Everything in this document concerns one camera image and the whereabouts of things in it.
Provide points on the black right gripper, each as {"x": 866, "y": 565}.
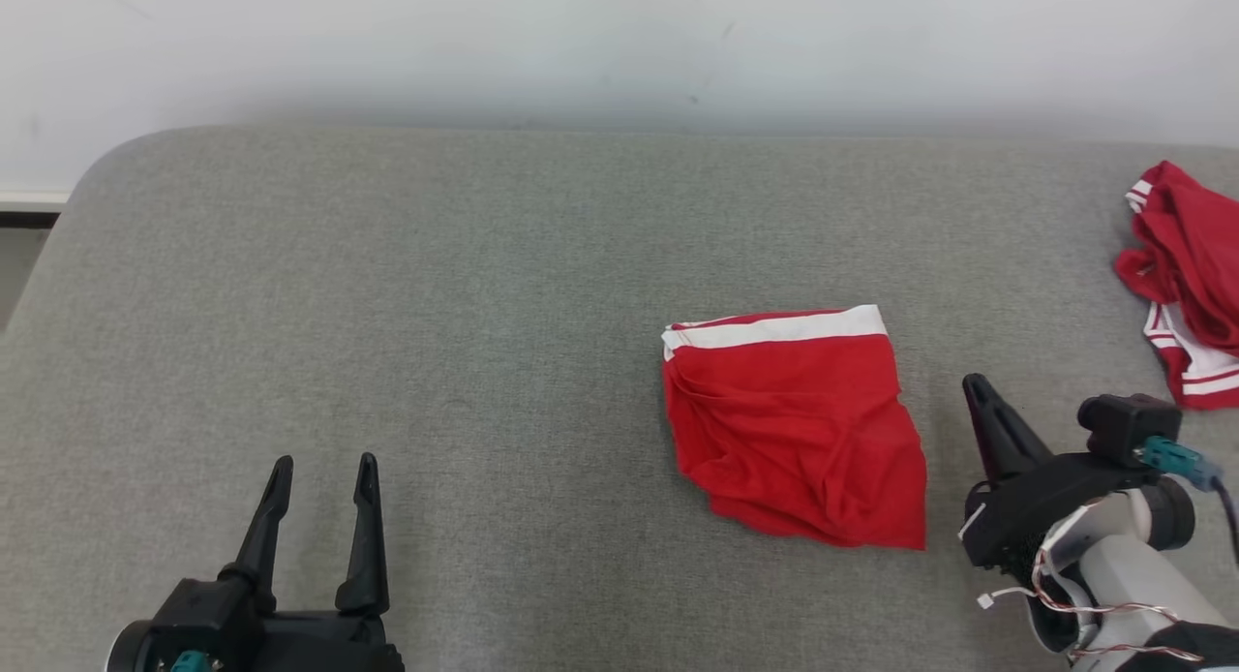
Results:
{"x": 1026, "y": 512}

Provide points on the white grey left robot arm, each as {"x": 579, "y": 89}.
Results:
{"x": 126, "y": 648}

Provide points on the grey fabric sofa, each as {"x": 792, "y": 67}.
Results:
{"x": 436, "y": 314}

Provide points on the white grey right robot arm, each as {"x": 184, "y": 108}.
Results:
{"x": 1133, "y": 575}

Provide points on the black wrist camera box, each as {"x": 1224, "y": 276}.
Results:
{"x": 203, "y": 619}
{"x": 1128, "y": 425}

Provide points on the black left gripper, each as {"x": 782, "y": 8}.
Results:
{"x": 324, "y": 648}

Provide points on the red shorts with white stripe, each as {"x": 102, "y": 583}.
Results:
{"x": 794, "y": 430}

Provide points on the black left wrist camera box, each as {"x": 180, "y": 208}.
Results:
{"x": 203, "y": 619}

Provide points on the white wall baseboard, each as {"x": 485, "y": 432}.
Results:
{"x": 34, "y": 199}

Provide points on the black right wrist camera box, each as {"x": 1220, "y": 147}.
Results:
{"x": 1128, "y": 425}

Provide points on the red Bulls basketball jersey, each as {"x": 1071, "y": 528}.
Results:
{"x": 1195, "y": 256}

